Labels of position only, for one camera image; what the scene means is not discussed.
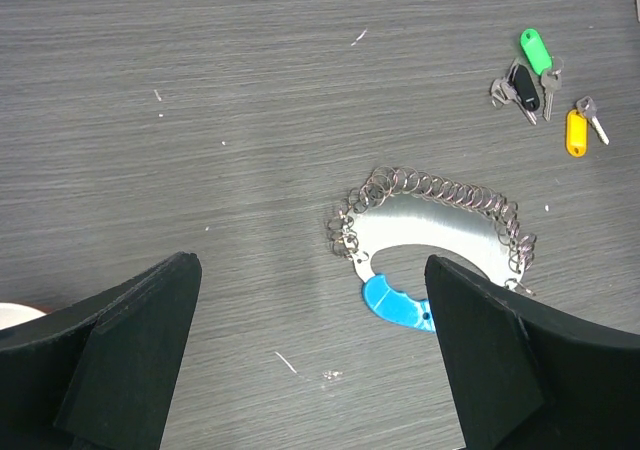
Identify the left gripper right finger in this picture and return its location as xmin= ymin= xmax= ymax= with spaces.
xmin=424 ymin=255 xmax=639 ymax=449

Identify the metal keyring holder blue handle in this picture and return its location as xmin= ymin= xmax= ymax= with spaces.
xmin=327 ymin=166 xmax=537 ymax=333

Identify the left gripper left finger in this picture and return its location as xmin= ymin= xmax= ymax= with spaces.
xmin=1 ymin=252 xmax=202 ymax=449

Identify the black tagged key bunch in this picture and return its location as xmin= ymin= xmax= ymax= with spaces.
xmin=489 ymin=59 xmax=541 ymax=126

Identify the green tagged key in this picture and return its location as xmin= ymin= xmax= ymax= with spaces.
xmin=520 ymin=28 xmax=564 ymax=121

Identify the yellow tagged key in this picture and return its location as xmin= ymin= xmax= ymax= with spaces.
xmin=565 ymin=96 xmax=610 ymax=158

